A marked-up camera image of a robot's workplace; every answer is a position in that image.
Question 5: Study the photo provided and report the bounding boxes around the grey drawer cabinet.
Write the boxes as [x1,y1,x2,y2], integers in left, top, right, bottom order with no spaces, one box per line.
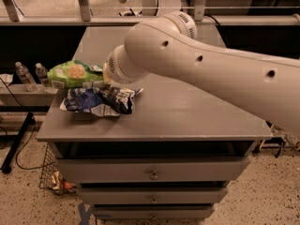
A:
[36,24,273,221]

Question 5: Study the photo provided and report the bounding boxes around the green rice chip bag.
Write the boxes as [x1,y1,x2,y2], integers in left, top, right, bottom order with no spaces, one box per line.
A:
[48,60,103,89]

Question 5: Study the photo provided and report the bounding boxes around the clear water bottle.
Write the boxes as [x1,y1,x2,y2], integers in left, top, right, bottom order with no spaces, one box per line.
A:
[36,63,56,94]
[15,62,38,92]

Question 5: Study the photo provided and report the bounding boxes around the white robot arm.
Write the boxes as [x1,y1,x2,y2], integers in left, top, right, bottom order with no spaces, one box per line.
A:
[104,11,300,135]

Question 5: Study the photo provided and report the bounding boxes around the right clear water bottle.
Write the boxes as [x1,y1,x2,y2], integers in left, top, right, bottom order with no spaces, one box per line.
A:
[36,63,56,94]

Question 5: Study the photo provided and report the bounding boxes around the blue chip bag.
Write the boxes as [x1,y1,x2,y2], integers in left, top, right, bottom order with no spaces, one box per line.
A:
[60,85,143,117]

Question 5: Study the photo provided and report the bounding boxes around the black metal stand leg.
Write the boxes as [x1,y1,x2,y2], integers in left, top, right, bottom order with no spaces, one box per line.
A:
[1,112,34,174]

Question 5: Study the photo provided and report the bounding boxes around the yellow metal frame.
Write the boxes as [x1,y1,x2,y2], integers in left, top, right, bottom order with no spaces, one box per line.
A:
[258,122,300,152]

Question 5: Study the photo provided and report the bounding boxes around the wire mesh waste basket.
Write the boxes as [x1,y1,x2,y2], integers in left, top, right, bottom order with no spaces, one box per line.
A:
[39,145,77,195]

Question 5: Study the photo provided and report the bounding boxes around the left clear water bottle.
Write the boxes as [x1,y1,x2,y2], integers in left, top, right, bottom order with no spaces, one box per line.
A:
[15,62,38,92]

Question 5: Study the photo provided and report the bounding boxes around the top drawer knob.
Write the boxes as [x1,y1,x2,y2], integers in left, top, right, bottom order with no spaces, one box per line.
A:
[150,171,158,181]

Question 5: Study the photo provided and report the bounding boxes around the black floor cable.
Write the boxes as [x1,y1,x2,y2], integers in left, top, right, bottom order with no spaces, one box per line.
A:
[0,77,48,171]

